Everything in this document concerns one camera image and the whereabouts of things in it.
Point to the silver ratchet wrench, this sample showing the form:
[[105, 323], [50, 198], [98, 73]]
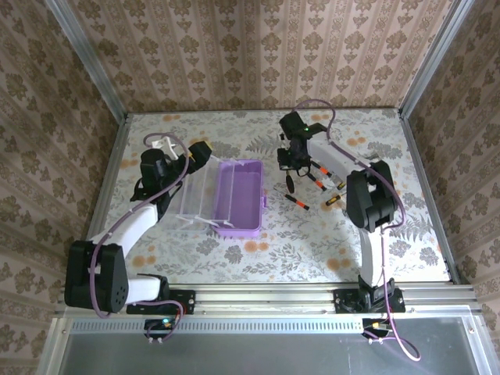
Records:
[[290, 183]]

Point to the black orange screwdriver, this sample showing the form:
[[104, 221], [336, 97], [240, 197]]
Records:
[[327, 172], [319, 183], [298, 204]]

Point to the clear plastic box lid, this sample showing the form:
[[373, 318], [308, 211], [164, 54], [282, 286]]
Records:
[[191, 195]]

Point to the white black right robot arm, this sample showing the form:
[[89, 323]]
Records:
[[371, 203]]

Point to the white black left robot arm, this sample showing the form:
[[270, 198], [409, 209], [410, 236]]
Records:
[[97, 277]]

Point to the purple plastic tool box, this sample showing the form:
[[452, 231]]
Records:
[[244, 195]]

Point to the purple box latch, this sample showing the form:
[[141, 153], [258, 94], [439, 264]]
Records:
[[265, 202]]

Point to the small circuit board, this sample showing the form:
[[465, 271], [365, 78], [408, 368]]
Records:
[[160, 324], [377, 326]]

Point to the grey metal panel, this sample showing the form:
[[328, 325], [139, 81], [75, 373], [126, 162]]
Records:
[[254, 355]]

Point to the aluminium side rail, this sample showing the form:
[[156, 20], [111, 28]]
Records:
[[423, 176], [115, 156]]

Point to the aluminium frame post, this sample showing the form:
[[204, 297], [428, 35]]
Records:
[[89, 58], [433, 58]]

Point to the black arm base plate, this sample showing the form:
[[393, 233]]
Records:
[[183, 301], [343, 301]]

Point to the long aluminium mounting rail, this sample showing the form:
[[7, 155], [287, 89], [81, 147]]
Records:
[[265, 298]]

